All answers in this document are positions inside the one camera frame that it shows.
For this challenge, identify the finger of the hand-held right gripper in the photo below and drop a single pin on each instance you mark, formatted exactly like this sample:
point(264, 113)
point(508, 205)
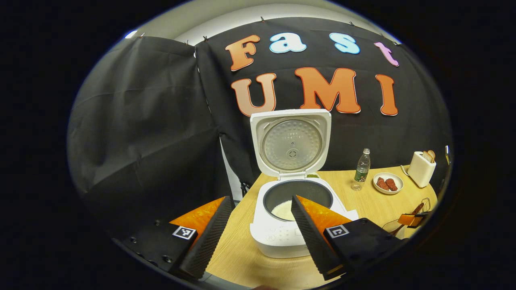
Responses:
point(408, 220)

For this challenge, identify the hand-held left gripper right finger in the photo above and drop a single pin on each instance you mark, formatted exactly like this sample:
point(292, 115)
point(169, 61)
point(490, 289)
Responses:
point(313, 237)

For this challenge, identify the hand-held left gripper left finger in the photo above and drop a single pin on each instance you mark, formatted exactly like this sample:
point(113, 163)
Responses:
point(211, 237)

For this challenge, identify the white rice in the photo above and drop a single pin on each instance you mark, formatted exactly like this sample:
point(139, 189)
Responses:
point(283, 209)

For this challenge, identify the white rice cooker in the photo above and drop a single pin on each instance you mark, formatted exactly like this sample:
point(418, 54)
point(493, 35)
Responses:
point(290, 141)

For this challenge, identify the white round plate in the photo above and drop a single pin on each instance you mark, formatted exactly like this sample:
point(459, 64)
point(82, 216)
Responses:
point(399, 184)

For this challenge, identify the red meat slice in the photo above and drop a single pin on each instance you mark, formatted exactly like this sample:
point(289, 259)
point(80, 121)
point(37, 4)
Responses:
point(391, 185)
point(382, 184)

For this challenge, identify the white toaster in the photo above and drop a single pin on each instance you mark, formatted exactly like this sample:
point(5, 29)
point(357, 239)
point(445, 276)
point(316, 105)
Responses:
point(420, 171)

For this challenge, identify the black tripod stand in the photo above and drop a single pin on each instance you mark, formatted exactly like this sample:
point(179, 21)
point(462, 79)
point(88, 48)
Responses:
point(244, 188)

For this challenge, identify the small white bowl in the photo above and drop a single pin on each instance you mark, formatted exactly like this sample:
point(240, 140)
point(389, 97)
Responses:
point(312, 175)

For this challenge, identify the toasted bread slice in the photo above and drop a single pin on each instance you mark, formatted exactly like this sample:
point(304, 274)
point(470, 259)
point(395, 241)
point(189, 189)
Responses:
point(426, 156)
point(432, 155)

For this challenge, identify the clear plastic water bottle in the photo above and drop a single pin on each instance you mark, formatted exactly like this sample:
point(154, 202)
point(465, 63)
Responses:
point(361, 171)

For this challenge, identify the ceiling light panel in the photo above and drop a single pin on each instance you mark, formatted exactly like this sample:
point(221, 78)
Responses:
point(131, 34)

